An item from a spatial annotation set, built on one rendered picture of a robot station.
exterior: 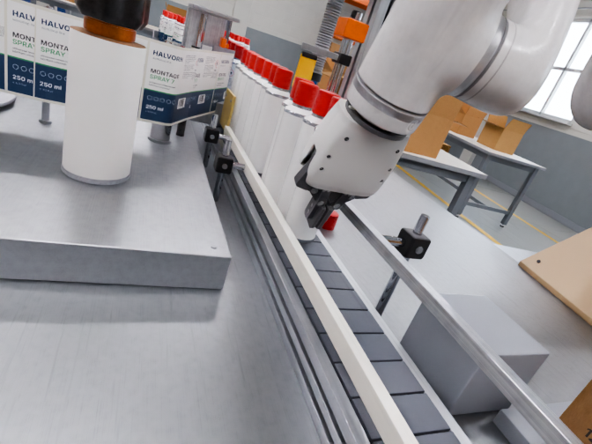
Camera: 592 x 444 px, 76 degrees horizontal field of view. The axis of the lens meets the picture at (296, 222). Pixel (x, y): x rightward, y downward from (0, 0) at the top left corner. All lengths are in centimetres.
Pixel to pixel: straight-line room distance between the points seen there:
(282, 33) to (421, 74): 809
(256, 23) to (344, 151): 798
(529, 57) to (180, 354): 42
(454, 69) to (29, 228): 44
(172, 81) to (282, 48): 770
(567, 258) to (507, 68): 71
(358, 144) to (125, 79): 31
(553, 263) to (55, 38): 107
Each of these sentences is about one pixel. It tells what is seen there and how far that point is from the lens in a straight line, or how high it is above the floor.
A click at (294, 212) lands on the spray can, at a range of 54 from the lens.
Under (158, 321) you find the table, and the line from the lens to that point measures 44.
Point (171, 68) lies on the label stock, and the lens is 79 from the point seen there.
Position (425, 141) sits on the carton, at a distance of 246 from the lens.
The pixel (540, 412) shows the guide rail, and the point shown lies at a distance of 33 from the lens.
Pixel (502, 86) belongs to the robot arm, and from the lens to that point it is 40.
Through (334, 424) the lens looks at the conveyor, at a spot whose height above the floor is 86.
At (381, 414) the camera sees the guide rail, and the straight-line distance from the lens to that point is 32.
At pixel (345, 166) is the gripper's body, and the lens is 43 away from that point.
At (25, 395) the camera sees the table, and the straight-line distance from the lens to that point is 39.
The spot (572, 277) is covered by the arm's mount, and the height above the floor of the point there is 87.
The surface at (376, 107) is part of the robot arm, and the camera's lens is 39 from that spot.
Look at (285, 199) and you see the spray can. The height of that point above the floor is 92.
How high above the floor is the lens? 113
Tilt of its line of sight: 23 degrees down
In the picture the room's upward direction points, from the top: 19 degrees clockwise
